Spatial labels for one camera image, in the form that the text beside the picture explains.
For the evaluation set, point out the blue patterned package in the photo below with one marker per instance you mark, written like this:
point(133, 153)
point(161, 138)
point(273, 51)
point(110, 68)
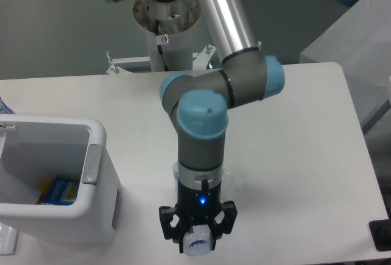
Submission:
point(4, 109)

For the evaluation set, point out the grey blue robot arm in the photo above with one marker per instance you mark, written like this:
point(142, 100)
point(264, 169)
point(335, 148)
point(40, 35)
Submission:
point(197, 107)

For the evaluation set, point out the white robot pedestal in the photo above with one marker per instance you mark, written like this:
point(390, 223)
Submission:
point(167, 22)

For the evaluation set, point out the clear plastic water bottle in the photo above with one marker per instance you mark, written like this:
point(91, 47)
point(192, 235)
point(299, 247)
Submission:
point(198, 241)

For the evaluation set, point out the clear plastic sheet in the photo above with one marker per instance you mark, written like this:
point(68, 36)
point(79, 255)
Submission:
point(9, 238)

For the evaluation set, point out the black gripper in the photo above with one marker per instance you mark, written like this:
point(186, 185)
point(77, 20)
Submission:
point(197, 208)

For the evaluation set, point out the grey covered side table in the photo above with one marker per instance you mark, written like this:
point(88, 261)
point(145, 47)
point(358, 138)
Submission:
point(359, 41)

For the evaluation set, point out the blue yellow snack package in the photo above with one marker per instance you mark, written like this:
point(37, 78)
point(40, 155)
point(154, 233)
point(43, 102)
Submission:
point(59, 192)

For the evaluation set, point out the white plastic trash can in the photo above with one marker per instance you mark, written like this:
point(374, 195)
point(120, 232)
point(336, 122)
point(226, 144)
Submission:
point(34, 151)

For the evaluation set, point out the clear plastic wrapper bag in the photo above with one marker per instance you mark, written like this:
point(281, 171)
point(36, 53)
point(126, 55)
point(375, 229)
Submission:
point(232, 186)

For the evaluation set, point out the black device at edge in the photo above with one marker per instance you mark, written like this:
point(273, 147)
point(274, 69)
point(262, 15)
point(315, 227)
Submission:
point(380, 231)

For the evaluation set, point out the white pedestal base frame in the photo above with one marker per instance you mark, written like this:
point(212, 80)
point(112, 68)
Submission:
point(131, 62)

